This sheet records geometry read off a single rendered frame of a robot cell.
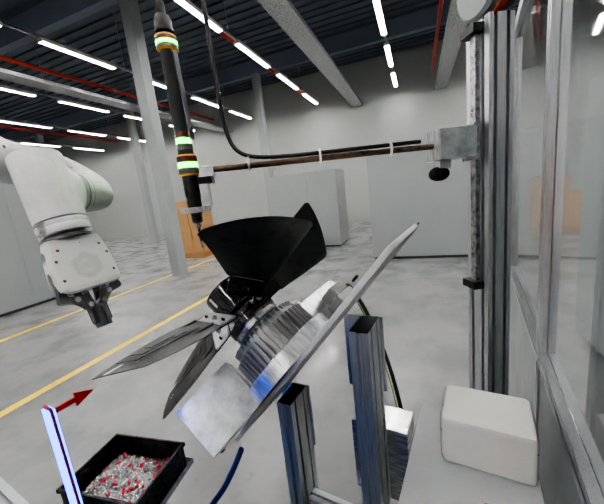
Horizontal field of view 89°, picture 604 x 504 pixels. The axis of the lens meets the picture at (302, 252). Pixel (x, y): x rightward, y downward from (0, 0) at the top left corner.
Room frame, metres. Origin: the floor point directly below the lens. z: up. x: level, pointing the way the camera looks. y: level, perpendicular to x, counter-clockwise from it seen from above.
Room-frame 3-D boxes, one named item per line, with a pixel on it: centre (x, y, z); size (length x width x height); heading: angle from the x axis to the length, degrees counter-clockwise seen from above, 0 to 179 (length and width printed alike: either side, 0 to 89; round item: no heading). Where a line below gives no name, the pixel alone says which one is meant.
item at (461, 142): (0.77, -0.39, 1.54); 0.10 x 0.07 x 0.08; 95
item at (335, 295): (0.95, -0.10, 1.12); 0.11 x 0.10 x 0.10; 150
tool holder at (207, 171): (0.72, 0.22, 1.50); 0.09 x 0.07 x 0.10; 95
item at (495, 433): (0.59, -0.36, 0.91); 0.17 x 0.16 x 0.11; 60
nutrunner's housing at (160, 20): (0.72, 0.23, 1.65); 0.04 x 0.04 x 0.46
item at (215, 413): (0.66, 0.23, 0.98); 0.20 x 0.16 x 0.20; 60
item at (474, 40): (0.78, -0.44, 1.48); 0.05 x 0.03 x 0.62; 5
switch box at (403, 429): (0.75, -0.17, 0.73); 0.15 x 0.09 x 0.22; 60
